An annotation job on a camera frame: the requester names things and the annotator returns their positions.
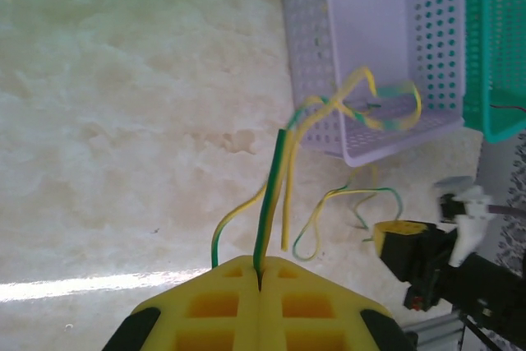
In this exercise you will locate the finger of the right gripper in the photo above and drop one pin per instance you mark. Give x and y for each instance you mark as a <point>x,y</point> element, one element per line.
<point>400,226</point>
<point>402,256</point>

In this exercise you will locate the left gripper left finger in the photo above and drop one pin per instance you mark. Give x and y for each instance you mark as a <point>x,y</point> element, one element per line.
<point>213,318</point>

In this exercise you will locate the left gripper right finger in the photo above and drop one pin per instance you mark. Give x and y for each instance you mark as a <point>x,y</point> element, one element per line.
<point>312,318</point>

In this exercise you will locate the teal plastic basket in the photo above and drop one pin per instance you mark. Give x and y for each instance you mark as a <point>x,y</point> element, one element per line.
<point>481,38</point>

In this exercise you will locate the lilac plastic basket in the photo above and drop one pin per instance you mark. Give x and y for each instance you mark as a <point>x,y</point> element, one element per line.
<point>370,18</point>

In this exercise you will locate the long aluminium base rail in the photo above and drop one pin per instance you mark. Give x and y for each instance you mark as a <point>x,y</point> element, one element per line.
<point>431,332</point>

